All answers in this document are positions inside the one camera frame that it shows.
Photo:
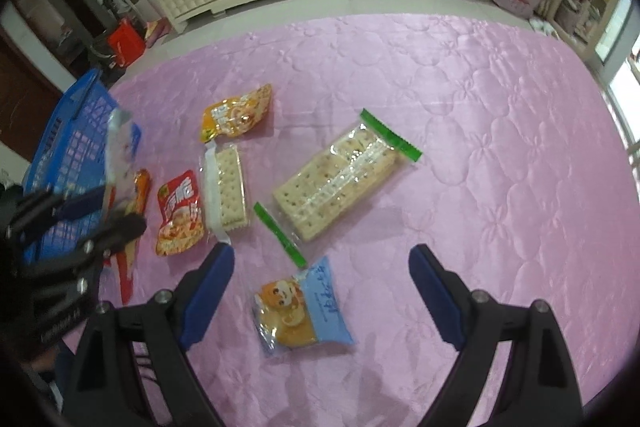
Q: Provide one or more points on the red bag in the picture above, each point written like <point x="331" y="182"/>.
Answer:
<point x="125" y="42"/>

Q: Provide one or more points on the blue cake packet bear print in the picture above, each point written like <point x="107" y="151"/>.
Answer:
<point x="302" y="307"/>

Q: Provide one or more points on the small cracker packet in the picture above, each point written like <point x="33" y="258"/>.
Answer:
<point x="226" y="189"/>

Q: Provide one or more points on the pink quilted tablecloth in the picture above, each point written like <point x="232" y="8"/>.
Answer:
<point x="450" y="132"/>

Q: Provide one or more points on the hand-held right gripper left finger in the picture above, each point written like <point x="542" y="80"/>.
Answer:
<point x="207" y="297"/>

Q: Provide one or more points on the large cracker packet green ends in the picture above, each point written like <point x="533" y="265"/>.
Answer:
<point x="340" y="184"/>

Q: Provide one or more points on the orange snack packet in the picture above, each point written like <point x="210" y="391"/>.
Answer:
<point x="237" y="112"/>

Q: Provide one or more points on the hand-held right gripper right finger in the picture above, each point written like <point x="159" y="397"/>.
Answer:
<point x="437" y="297"/>

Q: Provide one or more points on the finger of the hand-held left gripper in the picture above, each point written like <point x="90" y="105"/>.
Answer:
<point x="120" y="232"/>
<point x="80" y="204"/>

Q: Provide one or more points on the blue plastic basket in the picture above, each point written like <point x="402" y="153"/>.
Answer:
<point x="65" y="142"/>

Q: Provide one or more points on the white slippers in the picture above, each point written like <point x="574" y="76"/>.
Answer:
<point x="542" y="27"/>

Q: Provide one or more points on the small red snack packet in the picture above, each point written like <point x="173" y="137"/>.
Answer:
<point x="180" y="217"/>

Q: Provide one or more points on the orange sausage stick packet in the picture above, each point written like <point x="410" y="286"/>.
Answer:
<point x="137" y="192"/>

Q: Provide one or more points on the black bag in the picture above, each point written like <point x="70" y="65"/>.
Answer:
<point x="100" y="54"/>

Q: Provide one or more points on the pink broom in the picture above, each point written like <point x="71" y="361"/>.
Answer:
<point x="156" y="29"/>

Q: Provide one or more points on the blue clear cake packet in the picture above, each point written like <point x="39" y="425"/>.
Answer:
<point x="122" y="147"/>

